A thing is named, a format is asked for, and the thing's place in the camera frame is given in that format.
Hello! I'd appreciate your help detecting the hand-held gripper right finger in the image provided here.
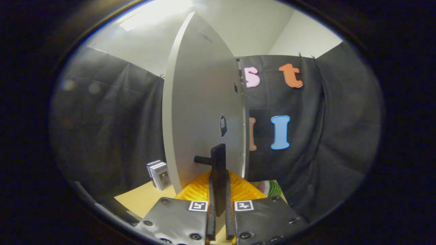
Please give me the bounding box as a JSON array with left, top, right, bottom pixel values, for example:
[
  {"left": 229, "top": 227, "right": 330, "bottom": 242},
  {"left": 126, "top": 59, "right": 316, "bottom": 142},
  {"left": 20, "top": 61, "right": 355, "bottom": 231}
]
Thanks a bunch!
[{"left": 225, "top": 169, "right": 309, "bottom": 245}]

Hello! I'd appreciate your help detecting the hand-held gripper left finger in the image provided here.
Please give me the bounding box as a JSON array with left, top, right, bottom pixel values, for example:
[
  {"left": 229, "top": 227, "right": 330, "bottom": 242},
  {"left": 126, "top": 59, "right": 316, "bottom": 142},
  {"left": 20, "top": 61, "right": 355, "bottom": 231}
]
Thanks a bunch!
[{"left": 135, "top": 170, "right": 217, "bottom": 245}]

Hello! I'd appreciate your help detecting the black door handle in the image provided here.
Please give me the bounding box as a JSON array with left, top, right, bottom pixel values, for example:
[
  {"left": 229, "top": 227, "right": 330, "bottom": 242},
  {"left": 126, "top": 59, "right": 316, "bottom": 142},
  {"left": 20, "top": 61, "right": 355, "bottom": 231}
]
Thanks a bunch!
[{"left": 194, "top": 143, "right": 227, "bottom": 217}]

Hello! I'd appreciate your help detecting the grey shoe cabinet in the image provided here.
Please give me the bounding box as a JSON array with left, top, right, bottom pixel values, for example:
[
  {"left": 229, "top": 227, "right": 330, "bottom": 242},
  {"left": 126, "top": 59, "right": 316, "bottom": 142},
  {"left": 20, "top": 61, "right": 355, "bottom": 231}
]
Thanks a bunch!
[{"left": 235, "top": 56, "right": 251, "bottom": 181}]

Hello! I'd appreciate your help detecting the white shoe cabinet door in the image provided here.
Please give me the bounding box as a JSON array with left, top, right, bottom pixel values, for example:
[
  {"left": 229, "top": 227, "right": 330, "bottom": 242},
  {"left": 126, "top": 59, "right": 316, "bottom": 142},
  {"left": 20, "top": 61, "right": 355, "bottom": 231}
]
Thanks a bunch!
[{"left": 162, "top": 11, "right": 246, "bottom": 194}]

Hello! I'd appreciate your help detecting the toy watermelon slice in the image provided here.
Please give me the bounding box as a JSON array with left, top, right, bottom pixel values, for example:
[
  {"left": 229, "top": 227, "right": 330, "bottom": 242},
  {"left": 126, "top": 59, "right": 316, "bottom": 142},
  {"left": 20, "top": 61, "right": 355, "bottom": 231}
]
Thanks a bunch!
[{"left": 257, "top": 180, "right": 282, "bottom": 198}]

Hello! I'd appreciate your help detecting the book with portrait cover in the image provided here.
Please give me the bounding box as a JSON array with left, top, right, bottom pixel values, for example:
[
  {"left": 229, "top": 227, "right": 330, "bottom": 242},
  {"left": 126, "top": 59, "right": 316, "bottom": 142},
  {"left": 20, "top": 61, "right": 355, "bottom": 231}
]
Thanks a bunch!
[{"left": 152, "top": 163, "right": 172, "bottom": 190}]

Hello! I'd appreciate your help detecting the blue spine book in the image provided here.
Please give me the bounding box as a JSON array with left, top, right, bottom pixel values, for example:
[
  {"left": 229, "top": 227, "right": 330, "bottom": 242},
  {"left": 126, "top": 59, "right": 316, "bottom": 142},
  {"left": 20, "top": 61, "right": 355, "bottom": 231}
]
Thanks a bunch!
[{"left": 146, "top": 160, "right": 162, "bottom": 187}]

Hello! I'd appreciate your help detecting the black backdrop cloth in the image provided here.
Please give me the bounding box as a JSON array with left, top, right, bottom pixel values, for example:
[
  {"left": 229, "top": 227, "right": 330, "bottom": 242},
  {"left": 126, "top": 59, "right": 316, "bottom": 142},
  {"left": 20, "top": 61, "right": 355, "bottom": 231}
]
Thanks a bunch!
[{"left": 49, "top": 41, "right": 384, "bottom": 222}]

